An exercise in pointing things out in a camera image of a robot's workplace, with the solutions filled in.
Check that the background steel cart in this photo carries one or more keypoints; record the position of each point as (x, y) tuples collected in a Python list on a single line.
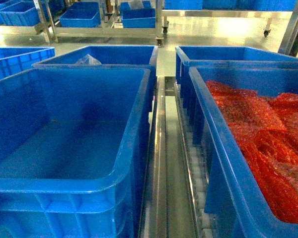
[(113, 28)]

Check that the blue bin far left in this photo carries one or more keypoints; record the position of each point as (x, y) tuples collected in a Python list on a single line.
[(17, 59)]

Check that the blue bin on cart right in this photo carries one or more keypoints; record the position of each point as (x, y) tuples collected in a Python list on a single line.
[(137, 18)]

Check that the steel roller shelf rack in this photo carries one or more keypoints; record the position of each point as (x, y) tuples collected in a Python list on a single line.
[(176, 179)]

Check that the blue bin with red bags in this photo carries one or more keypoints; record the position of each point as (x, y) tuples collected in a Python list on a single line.
[(233, 196)]

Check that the blue bin with clear plastic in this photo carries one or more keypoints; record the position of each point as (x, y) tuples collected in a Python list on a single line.
[(119, 55)]

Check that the empty blue plastic bin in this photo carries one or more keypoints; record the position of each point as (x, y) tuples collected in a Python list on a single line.
[(73, 149)]

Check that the blue bin on cart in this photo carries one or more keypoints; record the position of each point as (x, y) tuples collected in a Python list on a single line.
[(137, 18), (81, 15)]

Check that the blue bin rear right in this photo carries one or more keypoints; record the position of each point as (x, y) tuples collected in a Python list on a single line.
[(225, 56)]

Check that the blue bin on cart left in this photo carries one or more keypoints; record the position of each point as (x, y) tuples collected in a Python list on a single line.
[(81, 15)]

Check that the blue bin background far left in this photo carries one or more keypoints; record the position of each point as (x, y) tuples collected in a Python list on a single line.
[(23, 13)]

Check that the red bubble wrap bags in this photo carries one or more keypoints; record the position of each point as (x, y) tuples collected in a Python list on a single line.
[(266, 131)]

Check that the clear plastic bag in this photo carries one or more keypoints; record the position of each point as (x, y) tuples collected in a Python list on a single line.
[(88, 60)]

